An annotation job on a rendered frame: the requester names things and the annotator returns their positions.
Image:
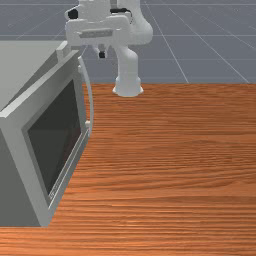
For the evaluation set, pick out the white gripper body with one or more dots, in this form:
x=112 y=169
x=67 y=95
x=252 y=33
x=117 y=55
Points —
x=96 y=34

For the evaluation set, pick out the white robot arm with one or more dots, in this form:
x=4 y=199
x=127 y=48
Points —
x=127 y=70

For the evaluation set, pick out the grey microwave oven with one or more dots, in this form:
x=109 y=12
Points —
x=40 y=133

